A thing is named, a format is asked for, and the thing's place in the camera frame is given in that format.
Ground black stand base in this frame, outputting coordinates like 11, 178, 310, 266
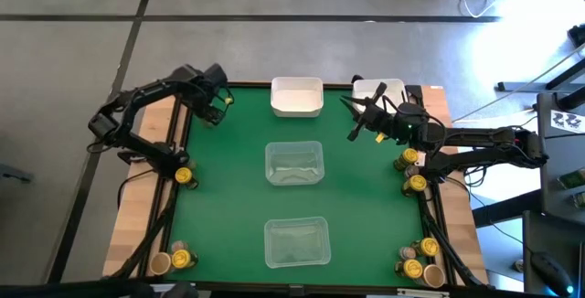
496, 58, 585, 112

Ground black computer mouse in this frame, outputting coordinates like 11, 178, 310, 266
529, 250, 575, 297

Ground black diagonal frame strut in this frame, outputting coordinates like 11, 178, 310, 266
109, 183, 182, 281
418, 192, 489, 289

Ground clear plastic bin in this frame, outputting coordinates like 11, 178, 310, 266
264, 140, 325, 187
263, 216, 332, 270

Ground grey metal foot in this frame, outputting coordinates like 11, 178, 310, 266
0, 163, 34, 184

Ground yellow-lid dark spice jar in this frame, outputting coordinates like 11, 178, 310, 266
175, 166, 200, 191
392, 147, 420, 172
171, 249, 200, 271
394, 259, 424, 281
410, 237, 441, 258
400, 174, 429, 197

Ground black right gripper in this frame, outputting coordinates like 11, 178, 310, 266
339, 81, 429, 147

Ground white floor cable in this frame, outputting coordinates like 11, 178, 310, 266
450, 0, 513, 19

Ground white plastic bin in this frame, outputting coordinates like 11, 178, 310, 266
351, 78, 410, 115
270, 76, 324, 119

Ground silver metal bracket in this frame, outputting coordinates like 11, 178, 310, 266
396, 287, 450, 298

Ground green table mat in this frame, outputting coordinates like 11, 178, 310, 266
164, 85, 433, 285

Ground white paper with black marks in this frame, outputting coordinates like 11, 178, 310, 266
550, 109, 585, 134

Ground black desk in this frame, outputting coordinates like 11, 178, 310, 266
537, 90, 585, 226
522, 209, 585, 297

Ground gold-lid spice jar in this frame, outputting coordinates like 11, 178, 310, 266
149, 251, 174, 276
414, 263, 447, 289

